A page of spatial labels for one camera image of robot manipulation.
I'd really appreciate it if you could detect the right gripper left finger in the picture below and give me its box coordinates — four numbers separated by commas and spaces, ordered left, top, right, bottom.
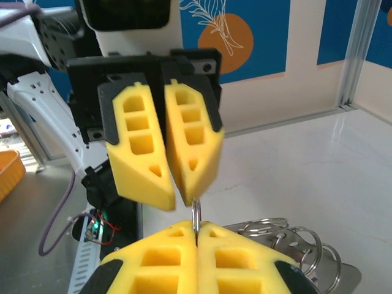
87, 219, 198, 294

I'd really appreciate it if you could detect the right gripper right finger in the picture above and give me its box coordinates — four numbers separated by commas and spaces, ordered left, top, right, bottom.
197, 220, 318, 294

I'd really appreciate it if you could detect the circuit board with LED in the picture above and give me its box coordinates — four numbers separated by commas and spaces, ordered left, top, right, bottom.
82, 211, 122, 246

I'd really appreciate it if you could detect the orange plastic bin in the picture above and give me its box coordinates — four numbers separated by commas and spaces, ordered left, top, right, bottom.
0, 149, 26, 203

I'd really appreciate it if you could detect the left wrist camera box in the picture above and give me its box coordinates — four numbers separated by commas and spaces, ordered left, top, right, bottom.
75, 0, 184, 58

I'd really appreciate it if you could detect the grey slotted cable duct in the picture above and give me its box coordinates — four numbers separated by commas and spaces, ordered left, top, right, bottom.
66, 240, 104, 294

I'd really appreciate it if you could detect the aluminium side rail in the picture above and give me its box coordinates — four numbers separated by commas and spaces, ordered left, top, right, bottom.
226, 104, 350, 137

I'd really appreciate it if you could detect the blue floral wall panel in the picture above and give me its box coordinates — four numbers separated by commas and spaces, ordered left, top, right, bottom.
317, 0, 358, 66
366, 0, 392, 62
179, 0, 290, 85

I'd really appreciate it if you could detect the aluminium frame post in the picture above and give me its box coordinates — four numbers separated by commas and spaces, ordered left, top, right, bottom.
338, 0, 383, 111

